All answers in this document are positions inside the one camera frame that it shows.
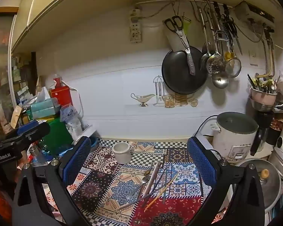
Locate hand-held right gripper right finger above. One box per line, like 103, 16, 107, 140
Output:
186, 136, 266, 226

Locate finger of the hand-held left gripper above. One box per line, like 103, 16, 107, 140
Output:
16, 120, 51, 137
1, 134, 48, 154

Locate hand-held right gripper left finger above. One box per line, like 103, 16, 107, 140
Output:
12, 136, 92, 226

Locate white cup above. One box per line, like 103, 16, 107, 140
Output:
112, 142, 132, 164

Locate steel chopstick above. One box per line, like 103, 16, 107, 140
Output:
147, 162, 162, 195
143, 162, 159, 196

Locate wooden chopstick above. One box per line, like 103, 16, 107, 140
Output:
144, 172, 180, 211

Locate grey chopstick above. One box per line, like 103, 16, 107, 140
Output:
118, 188, 167, 210

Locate bunch of utensils in holder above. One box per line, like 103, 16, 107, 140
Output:
247, 73, 281, 94

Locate teal tissue box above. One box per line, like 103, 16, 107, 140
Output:
30, 87, 60, 120

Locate green box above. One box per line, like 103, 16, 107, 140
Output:
41, 118, 74, 155

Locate white rice cooker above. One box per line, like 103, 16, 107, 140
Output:
212, 112, 259, 163

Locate clear plastic bottle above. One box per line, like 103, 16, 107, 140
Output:
60, 105, 84, 140

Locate cluttered shelf of packages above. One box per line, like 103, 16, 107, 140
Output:
0, 14, 38, 134

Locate red box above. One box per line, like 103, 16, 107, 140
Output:
49, 86, 73, 107

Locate patterned table mat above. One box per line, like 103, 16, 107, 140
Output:
41, 138, 229, 226

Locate aluminium pot lid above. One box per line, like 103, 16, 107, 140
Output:
236, 158, 282, 214

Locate black plastic scoop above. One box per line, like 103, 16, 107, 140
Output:
251, 111, 273, 156

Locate aluminium pot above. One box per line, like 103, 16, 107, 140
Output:
268, 147, 283, 181

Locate steel bowl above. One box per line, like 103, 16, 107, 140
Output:
249, 96, 274, 112

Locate black frying pan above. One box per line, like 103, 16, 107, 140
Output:
161, 45, 208, 95

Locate pink utensil holder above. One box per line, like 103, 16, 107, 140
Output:
250, 87, 278, 105

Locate steel slotted spoon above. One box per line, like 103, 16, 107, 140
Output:
198, 7, 227, 75

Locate small steel ladle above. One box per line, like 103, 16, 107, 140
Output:
200, 42, 212, 71

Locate steel peeler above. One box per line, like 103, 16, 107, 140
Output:
215, 29, 227, 43

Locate green peeler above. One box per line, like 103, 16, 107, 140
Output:
182, 16, 193, 36

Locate white power strip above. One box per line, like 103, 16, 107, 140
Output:
128, 8, 142, 44

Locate black power cable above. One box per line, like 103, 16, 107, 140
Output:
194, 115, 218, 137

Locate white cable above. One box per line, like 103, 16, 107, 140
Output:
61, 80, 85, 124

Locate kitchenware wall sticker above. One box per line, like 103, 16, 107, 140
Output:
131, 75, 199, 109

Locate wire mesh strainer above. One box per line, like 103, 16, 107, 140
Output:
224, 49, 241, 79

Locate black handled scissors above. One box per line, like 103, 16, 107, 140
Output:
164, 16, 196, 76

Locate flexible metal hose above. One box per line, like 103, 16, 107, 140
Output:
255, 23, 277, 79

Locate cream wall cabinet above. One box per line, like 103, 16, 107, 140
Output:
11, 0, 283, 53

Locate black handled knife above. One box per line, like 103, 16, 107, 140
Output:
223, 3, 243, 56

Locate grey wall box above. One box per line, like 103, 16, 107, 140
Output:
234, 1, 275, 27

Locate white hanging rail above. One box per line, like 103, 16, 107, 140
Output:
135, 0, 233, 8

